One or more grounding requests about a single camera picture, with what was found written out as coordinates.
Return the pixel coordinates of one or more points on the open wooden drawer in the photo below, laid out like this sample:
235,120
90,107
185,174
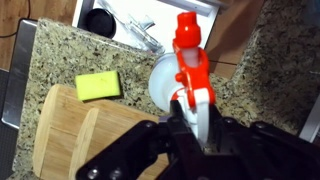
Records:
176,23

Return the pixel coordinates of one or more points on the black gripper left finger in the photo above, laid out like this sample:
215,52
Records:
140,150

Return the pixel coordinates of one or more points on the stainless steel appliance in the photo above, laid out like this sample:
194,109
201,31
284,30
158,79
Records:
20,73

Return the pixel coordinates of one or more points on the metal utensil in drawer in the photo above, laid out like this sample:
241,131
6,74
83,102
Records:
140,33

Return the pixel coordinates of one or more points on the round black lid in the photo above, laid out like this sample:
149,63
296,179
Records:
101,23

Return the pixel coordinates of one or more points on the small bamboo cutting board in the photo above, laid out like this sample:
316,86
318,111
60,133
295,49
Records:
100,140

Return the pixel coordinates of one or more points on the wooden cabinet door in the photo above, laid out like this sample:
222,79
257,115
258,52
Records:
233,36

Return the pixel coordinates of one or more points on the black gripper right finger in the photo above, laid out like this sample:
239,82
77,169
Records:
266,153

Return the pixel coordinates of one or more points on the white spray bottle orange trigger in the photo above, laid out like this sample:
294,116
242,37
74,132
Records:
191,66

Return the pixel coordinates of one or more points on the large bamboo cutting board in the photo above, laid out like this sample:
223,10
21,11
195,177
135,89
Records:
56,126

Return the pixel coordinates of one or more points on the yellow sponge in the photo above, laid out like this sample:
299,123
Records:
97,85

